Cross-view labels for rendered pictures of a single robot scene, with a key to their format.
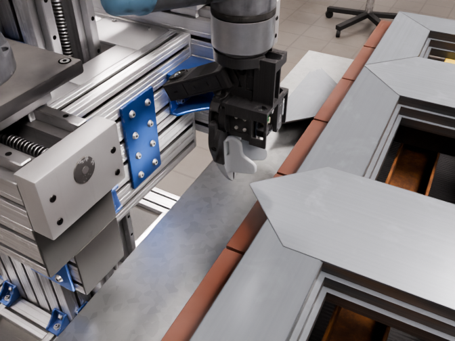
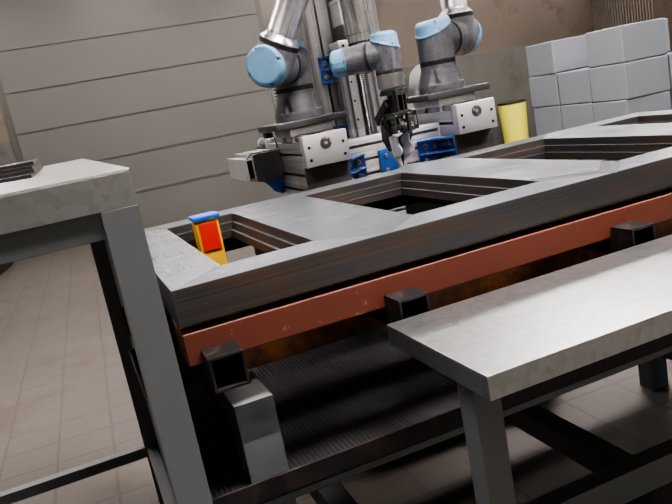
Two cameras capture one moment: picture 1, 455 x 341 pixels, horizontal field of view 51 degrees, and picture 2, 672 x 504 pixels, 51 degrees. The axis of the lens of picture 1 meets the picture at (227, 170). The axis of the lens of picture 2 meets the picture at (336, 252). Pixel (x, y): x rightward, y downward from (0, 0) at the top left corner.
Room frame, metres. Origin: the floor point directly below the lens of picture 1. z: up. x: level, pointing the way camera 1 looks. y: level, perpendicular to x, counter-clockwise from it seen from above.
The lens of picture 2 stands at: (-1.06, -1.19, 1.08)
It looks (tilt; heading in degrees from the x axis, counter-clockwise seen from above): 12 degrees down; 43
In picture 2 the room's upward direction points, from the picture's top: 11 degrees counter-clockwise
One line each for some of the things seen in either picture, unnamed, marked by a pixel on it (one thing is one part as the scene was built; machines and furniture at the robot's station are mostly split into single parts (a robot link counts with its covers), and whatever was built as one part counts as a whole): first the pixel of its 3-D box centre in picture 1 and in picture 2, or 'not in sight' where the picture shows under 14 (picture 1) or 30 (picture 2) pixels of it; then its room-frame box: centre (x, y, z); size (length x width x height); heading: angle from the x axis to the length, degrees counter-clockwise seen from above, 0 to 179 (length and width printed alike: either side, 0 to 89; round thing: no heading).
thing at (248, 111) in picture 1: (247, 91); (397, 111); (0.54, -0.03, 1.01); 0.09 x 0.08 x 0.12; 63
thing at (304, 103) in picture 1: (318, 99); not in sight; (1.05, -0.23, 0.70); 0.39 x 0.12 x 0.04; 153
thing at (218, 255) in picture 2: not in sight; (214, 262); (-0.11, 0.07, 0.78); 0.05 x 0.05 x 0.19; 63
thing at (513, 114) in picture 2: not in sight; (514, 123); (7.83, 3.43, 0.30); 0.39 x 0.38 x 0.60; 61
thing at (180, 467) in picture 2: not in sight; (153, 423); (-0.36, 0.06, 0.51); 1.30 x 0.04 x 1.01; 63
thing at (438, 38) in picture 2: not in sight; (435, 38); (0.98, 0.10, 1.20); 0.13 x 0.12 x 0.14; 177
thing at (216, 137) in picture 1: (221, 134); (390, 135); (0.53, 0.01, 0.95); 0.05 x 0.02 x 0.09; 153
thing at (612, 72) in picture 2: not in sight; (617, 104); (4.95, 0.99, 0.60); 1.21 x 0.83 x 1.20; 60
